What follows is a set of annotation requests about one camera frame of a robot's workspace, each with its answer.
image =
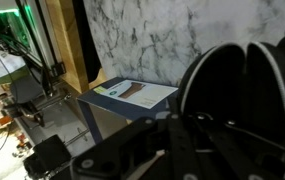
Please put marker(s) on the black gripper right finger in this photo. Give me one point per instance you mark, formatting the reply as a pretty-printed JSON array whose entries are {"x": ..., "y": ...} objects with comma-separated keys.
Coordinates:
[{"x": 235, "y": 146}]

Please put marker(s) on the dark blue flat box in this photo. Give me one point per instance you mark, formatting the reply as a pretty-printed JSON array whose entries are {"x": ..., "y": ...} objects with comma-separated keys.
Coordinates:
[{"x": 132, "y": 96}]

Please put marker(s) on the black sunglasses pouch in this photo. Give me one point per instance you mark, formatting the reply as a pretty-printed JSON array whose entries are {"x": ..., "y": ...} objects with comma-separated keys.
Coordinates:
[{"x": 242, "y": 86}]

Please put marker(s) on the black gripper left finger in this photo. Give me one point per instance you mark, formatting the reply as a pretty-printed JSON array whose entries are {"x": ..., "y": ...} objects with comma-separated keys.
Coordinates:
[{"x": 128, "y": 150}]

